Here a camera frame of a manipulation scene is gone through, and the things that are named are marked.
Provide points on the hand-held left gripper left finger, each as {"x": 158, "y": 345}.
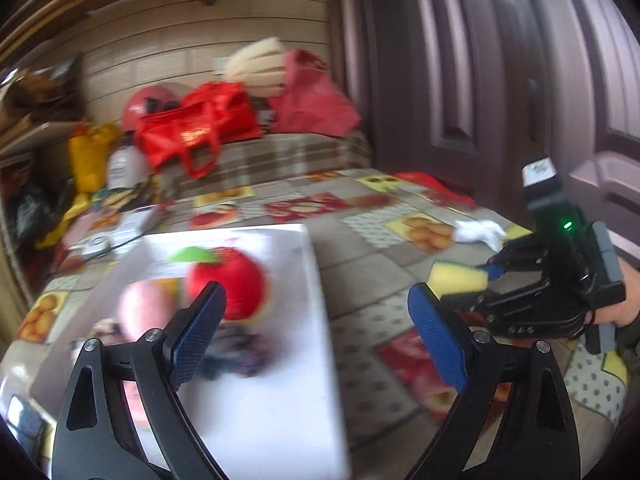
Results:
{"x": 197, "y": 335}

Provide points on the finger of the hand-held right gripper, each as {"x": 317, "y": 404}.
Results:
{"x": 480, "y": 300}
{"x": 520, "y": 260}

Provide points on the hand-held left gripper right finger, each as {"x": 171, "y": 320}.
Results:
{"x": 437, "y": 340}

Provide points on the yellow green sponge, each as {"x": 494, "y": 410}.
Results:
{"x": 455, "y": 276}

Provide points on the pink plush toy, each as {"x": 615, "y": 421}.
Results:
{"x": 142, "y": 310}

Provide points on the red plush apple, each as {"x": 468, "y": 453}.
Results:
{"x": 230, "y": 275}

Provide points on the white cardboard box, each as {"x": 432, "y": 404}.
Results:
{"x": 300, "y": 360}

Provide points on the person's right hand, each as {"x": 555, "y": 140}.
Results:
{"x": 627, "y": 310}

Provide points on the rolled white socks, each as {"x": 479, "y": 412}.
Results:
{"x": 477, "y": 232}

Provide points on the fruit printed tablecloth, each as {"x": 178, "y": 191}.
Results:
{"x": 370, "y": 260}

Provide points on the red plastic bag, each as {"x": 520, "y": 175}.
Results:
{"x": 430, "y": 182}

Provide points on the flat white box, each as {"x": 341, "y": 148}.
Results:
{"x": 132, "y": 222}

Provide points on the white plastic bottle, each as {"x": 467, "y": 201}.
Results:
{"x": 122, "y": 167}

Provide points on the plaid sofa cover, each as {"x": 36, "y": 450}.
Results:
{"x": 290, "y": 157}

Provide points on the shiny red tote bag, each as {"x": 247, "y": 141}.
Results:
{"x": 190, "y": 130}

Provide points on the yellow shopping bag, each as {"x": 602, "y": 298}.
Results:
{"x": 90, "y": 160}

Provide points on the black plastic bag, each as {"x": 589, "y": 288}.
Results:
{"x": 30, "y": 210}

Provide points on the red helmet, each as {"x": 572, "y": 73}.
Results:
{"x": 142, "y": 102}

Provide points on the red cloth bag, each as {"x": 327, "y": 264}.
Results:
{"x": 310, "y": 105}

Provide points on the metal storage rack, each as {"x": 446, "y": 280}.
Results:
{"x": 40, "y": 132}

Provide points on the cream foam rolls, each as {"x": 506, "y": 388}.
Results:
{"x": 257, "y": 67}

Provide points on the brown bags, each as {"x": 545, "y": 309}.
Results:
{"x": 35, "y": 90}

